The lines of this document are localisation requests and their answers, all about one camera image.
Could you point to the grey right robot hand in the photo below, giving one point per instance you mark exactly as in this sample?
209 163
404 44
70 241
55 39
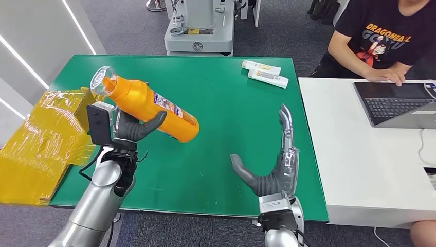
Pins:
286 170

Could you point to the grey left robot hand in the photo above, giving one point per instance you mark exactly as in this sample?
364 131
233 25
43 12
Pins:
133 131

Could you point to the orange bottle with clear cap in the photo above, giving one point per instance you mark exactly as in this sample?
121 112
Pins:
150 102

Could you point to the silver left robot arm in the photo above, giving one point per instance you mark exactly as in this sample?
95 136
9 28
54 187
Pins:
95 204

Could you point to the green table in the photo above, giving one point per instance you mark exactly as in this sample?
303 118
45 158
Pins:
211 136

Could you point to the white desk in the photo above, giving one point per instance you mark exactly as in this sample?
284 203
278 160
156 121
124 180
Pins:
368 163

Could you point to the white tube with yellow label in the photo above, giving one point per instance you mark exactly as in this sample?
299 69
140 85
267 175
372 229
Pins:
269 79
260 67

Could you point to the yellow taped cardboard box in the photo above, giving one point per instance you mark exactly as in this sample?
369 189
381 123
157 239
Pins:
41 150

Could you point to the white machine base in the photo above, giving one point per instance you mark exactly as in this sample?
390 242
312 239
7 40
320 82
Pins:
201 37

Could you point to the chrome round stand base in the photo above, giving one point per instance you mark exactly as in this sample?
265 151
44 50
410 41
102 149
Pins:
156 5

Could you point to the dark grey laptop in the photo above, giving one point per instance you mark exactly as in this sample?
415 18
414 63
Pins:
395 102

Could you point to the printed paper sheet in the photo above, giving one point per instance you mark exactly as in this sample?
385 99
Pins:
431 177

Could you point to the person's knee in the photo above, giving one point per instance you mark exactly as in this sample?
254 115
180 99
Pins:
424 235

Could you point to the white upright panel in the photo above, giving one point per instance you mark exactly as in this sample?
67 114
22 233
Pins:
253 12

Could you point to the black chair legs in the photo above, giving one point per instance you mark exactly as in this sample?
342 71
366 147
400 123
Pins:
323 10

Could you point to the white tag with blue print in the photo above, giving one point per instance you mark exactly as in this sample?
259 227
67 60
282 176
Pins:
431 88

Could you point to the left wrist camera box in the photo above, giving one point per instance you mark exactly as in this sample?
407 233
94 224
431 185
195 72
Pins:
98 124

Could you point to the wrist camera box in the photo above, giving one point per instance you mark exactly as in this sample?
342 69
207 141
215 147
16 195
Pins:
274 204
98 124

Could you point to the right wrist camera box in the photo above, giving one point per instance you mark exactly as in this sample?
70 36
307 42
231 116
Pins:
274 204

